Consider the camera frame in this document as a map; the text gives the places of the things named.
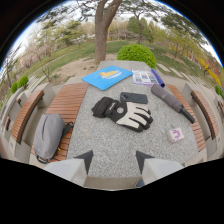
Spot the white purple tissue pack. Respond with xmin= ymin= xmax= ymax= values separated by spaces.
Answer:
xmin=166 ymin=127 xmax=185 ymax=144

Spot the grey backpack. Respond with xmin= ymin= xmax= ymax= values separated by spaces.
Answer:
xmin=32 ymin=113 xmax=75 ymax=165

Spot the wooden slat bench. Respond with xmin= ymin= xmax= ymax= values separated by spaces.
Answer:
xmin=190 ymin=89 xmax=221 ymax=140
xmin=30 ymin=82 xmax=90 ymax=163
xmin=10 ymin=89 xmax=45 ymax=145
xmin=166 ymin=83 xmax=208 ymax=153

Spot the black and white glove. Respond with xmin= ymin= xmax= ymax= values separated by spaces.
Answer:
xmin=91 ymin=96 xmax=154 ymax=133

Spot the folded grey umbrella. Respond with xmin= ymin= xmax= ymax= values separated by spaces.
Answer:
xmin=150 ymin=83 xmax=196 ymax=125

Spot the black smartphone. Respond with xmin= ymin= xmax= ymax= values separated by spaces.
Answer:
xmin=119 ymin=91 xmax=149 ymax=105

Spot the purple tube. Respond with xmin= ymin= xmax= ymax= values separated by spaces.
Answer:
xmin=150 ymin=68 xmax=166 ymax=89

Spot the colourful printed booklet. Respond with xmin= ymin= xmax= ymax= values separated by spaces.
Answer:
xmin=131 ymin=69 xmax=158 ymax=87

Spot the blue mat with yellow duck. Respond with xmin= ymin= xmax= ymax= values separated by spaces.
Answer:
xmin=81 ymin=65 xmax=134 ymax=91

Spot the round green bush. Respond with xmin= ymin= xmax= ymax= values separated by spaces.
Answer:
xmin=116 ymin=43 xmax=158 ymax=70

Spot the large tree trunk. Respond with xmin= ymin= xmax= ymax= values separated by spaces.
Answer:
xmin=94 ymin=0 xmax=124 ymax=66

